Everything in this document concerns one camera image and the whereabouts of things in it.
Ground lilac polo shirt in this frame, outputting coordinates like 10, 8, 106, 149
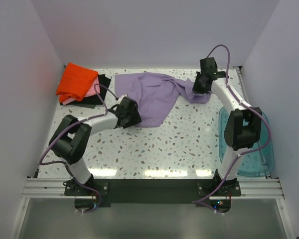
114, 72, 210, 127

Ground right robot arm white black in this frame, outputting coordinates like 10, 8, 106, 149
192, 57, 262, 196

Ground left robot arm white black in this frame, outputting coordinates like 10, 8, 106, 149
49, 96, 142, 195

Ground folded pink t shirt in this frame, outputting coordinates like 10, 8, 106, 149
58, 76, 100, 105

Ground folded orange t shirt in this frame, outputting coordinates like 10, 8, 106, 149
56, 62, 98, 103

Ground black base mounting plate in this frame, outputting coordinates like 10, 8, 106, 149
63, 179, 242, 212

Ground teal plastic basket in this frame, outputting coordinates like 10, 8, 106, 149
218, 107, 275, 178

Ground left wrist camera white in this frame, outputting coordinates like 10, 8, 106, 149
117, 94, 128, 104

